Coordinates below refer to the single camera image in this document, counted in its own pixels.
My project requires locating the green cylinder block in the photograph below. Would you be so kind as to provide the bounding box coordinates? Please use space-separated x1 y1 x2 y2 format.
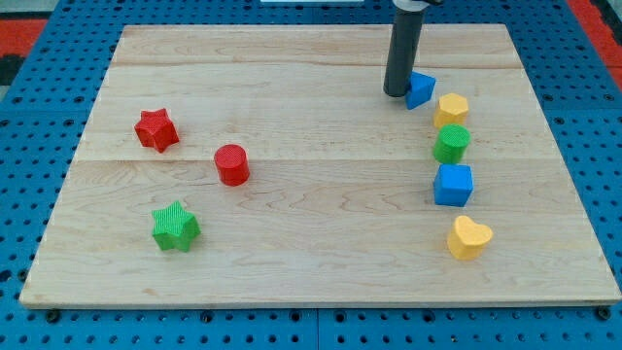
432 123 470 164

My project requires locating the red cylinder block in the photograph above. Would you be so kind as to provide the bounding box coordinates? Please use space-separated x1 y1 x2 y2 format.
214 144 250 187

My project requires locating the green star block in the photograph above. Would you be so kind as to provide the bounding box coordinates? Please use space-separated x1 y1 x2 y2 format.
152 200 201 252

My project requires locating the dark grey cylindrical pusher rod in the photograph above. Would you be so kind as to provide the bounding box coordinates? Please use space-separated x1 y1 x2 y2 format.
383 0 436 97

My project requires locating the yellow hexagon block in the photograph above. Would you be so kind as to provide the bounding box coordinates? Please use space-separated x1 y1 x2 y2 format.
432 93 469 129

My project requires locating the light wooden board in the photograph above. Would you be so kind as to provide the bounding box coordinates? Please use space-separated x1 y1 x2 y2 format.
19 24 621 310

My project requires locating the yellow heart block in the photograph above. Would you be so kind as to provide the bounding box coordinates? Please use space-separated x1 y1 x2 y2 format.
446 215 494 261

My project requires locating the blue cube block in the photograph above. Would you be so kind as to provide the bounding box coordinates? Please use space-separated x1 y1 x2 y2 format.
433 164 473 207

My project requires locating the blue triangle block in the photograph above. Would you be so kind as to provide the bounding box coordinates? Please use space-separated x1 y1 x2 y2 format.
404 71 436 110

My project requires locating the red star block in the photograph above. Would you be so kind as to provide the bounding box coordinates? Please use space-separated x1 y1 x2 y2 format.
134 108 179 153

